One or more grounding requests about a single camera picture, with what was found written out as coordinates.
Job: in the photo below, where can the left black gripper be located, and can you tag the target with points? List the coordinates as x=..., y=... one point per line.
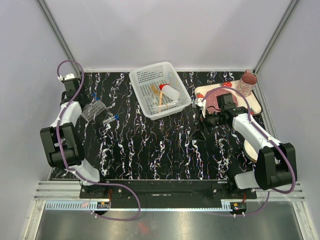
x=86, y=98

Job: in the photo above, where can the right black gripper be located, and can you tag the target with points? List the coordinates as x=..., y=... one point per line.
x=197, y=134

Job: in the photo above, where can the clear test tube rack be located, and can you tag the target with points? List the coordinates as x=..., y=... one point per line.
x=92, y=110

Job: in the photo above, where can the bundle of plastic pipettes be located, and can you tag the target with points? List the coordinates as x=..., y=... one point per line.
x=165, y=106

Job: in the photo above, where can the wash bottle red cap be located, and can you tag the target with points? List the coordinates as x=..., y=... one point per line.
x=170, y=92

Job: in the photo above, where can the wooden test tube clamp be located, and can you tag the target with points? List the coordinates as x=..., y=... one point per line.
x=160, y=97

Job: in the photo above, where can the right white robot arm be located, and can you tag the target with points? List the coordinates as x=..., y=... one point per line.
x=276, y=161

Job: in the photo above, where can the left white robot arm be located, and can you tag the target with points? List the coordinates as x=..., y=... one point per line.
x=61, y=142

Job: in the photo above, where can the pink dotted plate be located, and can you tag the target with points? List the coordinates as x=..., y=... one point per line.
x=212, y=103

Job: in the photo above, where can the white bowl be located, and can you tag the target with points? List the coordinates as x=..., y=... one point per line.
x=249, y=151

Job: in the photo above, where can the strawberry pattern tray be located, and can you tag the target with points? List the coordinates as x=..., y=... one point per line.
x=255, y=106

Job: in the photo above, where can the white plastic perforated basket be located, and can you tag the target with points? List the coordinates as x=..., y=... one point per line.
x=159, y=90

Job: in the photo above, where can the pink patterned mug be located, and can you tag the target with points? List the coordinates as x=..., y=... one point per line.
x=246, y=83

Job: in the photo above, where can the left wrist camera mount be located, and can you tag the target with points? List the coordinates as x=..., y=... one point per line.
x=68, y=77

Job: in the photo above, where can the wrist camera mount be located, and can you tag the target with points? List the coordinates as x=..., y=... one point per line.
x=199, y=103
x=68, y=77

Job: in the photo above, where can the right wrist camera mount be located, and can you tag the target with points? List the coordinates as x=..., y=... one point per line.
x=199, y=103

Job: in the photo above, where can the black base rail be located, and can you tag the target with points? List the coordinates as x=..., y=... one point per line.
x=167, y=194

